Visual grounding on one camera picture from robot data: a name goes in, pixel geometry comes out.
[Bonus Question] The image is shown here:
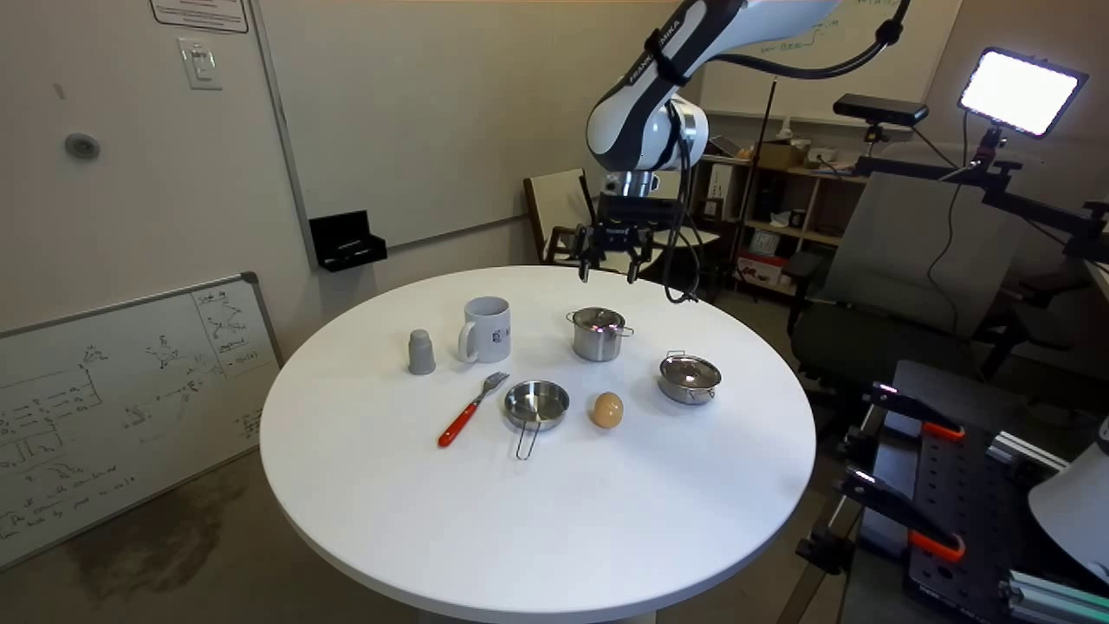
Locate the tan egg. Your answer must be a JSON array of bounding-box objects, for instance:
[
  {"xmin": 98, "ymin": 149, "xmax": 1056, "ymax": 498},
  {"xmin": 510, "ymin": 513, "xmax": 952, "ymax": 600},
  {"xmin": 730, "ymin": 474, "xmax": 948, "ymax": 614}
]
[{"xmin": 589, "ymin": 387, "xmax": 628, "ymax": 432}]

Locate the cardboard box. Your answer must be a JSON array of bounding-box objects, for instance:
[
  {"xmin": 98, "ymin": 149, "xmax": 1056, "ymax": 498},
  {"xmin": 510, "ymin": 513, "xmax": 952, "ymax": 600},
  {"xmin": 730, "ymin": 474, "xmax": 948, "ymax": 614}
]
[{"xmin": 754, "ymin": 140, "xmax": 811, "ymax": 172}]

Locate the whiteboard leaning on wall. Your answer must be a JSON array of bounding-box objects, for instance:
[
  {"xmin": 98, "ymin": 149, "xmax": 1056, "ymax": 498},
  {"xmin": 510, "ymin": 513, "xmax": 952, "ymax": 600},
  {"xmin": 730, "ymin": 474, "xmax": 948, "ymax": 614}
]
[{"xmin": 0, "ymin": 269, "xmax": 283, "ymax": 572}]

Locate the small grey cup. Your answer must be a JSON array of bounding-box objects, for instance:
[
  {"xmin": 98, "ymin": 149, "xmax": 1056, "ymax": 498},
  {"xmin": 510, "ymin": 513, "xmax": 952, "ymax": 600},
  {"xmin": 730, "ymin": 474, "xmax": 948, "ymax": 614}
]
[{"xmin": 405, "ymin": 327, "xmax": 441, "ymax": 378}]

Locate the white light switch plate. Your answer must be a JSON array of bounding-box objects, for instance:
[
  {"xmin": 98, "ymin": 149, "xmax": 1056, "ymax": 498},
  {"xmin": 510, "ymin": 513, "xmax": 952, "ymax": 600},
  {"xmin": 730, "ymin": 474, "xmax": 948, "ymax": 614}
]
[{"xmin": 177, "ymin": 39, "xmax": 224, "ymax": 94}]

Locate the white wall sign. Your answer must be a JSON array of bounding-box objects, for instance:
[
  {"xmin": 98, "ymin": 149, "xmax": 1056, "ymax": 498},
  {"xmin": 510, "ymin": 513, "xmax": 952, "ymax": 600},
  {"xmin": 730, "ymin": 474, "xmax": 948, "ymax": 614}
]
[{"xmin": 145, "ymin": 0, "xmax": 252, "ymax": 39}]

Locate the small silver strainer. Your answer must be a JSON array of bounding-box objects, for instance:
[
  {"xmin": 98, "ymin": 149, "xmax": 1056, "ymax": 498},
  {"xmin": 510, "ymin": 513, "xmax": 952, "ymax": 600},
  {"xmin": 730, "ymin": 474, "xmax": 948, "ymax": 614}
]
[{"xmin": 502, "ymin": 378, "xmax": 574, "ymax": 463}]

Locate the aluminium rail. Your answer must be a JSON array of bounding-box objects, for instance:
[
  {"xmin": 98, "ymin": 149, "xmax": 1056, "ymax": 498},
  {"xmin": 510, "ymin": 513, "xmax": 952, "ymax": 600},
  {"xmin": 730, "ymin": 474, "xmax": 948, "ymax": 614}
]
[
  {"xmin": 1001, "ymin": 570, "xmax": 1109, "ymax": 624},
  {"xmin": 984, "ymin": 427, "xmax": 1075, "ymax": 474}
]

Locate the shallow silver pot with handles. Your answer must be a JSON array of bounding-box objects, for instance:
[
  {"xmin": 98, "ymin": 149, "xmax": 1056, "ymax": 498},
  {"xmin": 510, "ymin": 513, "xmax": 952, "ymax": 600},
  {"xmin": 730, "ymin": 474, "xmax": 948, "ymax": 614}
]
[{"xmin": 654, "ymin": 350, "xmax": 729, "ymax": 410}]

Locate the LED light panel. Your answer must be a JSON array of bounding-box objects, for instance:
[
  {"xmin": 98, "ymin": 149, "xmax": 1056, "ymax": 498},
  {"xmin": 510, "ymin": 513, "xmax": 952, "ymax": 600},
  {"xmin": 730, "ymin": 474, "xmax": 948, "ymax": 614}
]
[{"xmin": 955, "ymin": 45, "xmax": 1093, "ymax": 143}]

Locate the black wall tray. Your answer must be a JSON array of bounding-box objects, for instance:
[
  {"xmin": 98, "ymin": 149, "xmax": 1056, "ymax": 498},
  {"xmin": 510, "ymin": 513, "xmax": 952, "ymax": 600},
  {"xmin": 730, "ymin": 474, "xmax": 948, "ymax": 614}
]
[{"xmin": 306, "ymin": 207, "xmax": 391, "ymax": 275}]

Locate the white mug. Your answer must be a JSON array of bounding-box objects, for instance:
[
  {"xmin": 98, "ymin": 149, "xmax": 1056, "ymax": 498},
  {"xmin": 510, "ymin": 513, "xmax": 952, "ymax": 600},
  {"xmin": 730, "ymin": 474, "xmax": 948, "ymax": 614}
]
[{"xmin": 453, "ymin": 296, "xmax": 517, "ymax": 369}]

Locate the thin black pole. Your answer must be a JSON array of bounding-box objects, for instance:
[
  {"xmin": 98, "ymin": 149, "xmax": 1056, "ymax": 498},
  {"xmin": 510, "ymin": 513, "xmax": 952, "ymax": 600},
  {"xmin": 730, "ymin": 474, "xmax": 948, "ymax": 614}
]
[{"xmin": 737, "ymin": 81, "xmax": 778, "ymax": 253}]

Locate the fork with orange handle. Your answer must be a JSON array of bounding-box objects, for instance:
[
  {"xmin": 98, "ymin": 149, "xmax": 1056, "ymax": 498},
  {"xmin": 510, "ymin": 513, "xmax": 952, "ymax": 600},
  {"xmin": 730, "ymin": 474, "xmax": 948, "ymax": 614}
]
[{"xmin": 432, "ymin": 369, "xmax": 512, "ymax": 451}]

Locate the large wall whiteboard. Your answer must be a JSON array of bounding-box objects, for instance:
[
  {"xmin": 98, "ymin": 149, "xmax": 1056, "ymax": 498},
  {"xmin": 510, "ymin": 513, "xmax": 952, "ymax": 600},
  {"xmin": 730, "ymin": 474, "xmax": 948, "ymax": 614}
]
[{"xmin": 248, "ymin": 0, "xmax": 688, "ymax": 260}]

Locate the dark round wall fixture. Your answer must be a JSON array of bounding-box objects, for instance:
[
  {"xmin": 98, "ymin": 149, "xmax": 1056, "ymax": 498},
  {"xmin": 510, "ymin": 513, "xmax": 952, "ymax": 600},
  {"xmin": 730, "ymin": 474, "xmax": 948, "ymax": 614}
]
[{"xmin": 63, "ymin": 131, "xmax": 103, "ymax": 167}]

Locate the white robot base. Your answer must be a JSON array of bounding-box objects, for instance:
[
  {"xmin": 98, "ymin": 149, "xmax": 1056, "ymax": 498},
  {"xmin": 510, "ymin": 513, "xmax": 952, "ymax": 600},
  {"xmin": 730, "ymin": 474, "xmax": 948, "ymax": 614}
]
[{"xmin": 1026, "ymin": 417, "xmax": 1109, "ymax": 585}]

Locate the black clamp with orange handle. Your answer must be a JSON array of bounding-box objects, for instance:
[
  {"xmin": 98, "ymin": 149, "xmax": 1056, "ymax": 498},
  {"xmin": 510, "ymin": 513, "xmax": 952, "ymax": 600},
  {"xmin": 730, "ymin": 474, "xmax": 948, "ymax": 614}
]
[
  {"xmin": 837, "ymin": 378, "xmax": 970, "ymax": 462},
  {"xmin": 793, "ymin": 463, "xmax": 970, "ymax": 580}
]

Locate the black stereo camera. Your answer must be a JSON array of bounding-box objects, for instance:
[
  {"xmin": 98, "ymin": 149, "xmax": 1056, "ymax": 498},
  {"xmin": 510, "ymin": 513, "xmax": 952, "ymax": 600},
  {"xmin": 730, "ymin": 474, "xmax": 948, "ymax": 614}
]
[{"xmin": 827, "ymin": 90, "xmax": 931, "ymax": 131}]

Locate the wooden shelf unit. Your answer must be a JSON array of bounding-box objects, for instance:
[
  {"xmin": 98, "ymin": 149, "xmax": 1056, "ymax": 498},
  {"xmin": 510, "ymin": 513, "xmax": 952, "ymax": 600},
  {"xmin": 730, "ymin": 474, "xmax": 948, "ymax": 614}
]
[{"xmin": 680, "ymin": 136, "xmax": 870, "ymax": 298}]

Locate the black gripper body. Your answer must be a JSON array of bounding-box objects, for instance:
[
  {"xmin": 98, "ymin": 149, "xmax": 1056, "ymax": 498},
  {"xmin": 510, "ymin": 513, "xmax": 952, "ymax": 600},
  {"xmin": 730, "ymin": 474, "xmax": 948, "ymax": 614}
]
[{"xmin": 573, "ymin": 189, "xmax": 680, "ymax": 260}]

